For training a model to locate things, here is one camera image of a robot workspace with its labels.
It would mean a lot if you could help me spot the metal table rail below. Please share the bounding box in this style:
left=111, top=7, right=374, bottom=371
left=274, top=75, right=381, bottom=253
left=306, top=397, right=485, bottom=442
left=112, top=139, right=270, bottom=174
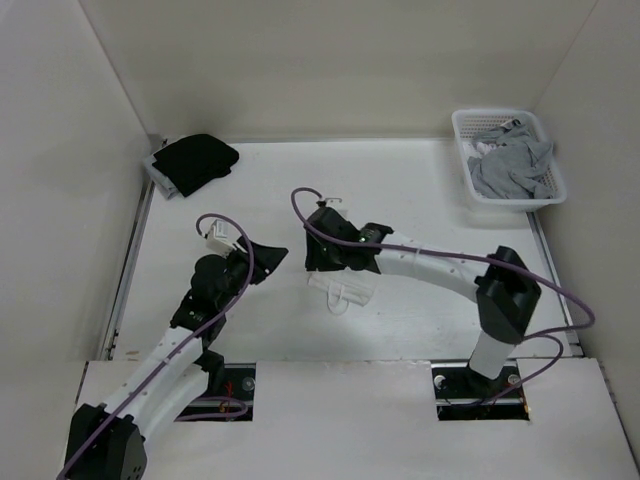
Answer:
left=527, top=212, right=584, bottom=357
left=90, top=161, right=154, bottom=360

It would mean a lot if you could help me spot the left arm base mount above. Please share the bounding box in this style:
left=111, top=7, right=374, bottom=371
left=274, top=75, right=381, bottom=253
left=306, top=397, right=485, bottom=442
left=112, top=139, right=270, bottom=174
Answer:
left=177, top=352, right=256, bottom=422

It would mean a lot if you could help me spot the grey tank top in basket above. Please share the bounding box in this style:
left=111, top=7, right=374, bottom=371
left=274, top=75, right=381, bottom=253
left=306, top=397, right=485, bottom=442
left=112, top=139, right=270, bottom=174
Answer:
left=467, top=119, right=555, bottom=200

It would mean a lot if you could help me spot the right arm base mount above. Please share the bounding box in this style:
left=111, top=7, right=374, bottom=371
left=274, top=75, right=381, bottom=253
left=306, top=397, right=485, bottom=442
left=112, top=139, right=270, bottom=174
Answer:
left=431, top=361, right=529, bottom=421

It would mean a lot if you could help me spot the left metal table rail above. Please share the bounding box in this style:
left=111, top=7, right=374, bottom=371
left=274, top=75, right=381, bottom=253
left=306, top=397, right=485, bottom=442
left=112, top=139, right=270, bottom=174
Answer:
left=90, top=161, right=154, bottom=360

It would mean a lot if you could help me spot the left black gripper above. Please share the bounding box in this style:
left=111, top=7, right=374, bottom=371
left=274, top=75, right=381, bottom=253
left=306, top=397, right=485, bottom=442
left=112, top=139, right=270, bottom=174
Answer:
left=216, top=237, right=287, bottom=309

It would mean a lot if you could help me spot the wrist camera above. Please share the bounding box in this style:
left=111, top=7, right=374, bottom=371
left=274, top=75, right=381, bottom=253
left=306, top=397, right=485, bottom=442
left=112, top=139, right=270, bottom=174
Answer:
left=205, top=219, right=235, bottom=257
left=316, top=197, right=342, bottom=209

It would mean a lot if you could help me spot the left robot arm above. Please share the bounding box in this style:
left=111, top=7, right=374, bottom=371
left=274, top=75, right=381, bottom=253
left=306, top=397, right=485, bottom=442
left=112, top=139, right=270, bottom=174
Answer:
left=58, top=238, right=288, bottom=479

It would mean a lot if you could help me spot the right metal table rail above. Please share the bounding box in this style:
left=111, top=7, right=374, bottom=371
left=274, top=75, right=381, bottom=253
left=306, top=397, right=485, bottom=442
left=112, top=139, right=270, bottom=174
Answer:
left=527, top=212, right=584, bottom=357

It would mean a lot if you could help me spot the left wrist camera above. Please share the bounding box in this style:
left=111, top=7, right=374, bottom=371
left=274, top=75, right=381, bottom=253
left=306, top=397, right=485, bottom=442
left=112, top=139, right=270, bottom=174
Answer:
left=205, top=219, right=235, bottom=257

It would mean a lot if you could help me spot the white plastic basket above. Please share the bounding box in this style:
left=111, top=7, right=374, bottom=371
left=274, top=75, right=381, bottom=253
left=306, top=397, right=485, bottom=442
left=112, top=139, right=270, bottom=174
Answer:
left=451, top=108, right=567, bottom=213

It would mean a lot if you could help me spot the folded black tank top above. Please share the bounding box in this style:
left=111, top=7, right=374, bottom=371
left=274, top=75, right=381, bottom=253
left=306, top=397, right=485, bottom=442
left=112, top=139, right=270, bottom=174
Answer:
left=150, top=134, right=240, bottom=198

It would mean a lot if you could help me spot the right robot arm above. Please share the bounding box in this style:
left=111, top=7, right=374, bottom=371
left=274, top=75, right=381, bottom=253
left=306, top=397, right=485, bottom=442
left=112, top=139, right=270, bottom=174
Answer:
left=305, top=202, right=541, bottom=396

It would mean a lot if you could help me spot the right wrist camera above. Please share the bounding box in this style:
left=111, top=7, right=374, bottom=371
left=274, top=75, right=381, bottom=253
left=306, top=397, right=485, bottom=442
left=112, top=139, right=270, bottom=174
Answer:
left=316, top=197, right=342, bottom=209

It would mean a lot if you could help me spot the white tank top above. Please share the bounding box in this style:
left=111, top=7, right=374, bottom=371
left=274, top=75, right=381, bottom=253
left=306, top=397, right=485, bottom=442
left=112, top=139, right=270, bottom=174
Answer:
left=308, top=270, right=377, bottom=316

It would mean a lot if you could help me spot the folded grey tank top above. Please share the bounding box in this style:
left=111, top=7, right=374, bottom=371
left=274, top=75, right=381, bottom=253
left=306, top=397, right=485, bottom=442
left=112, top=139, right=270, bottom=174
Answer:
left=143, top=155, right=179, bottom=200

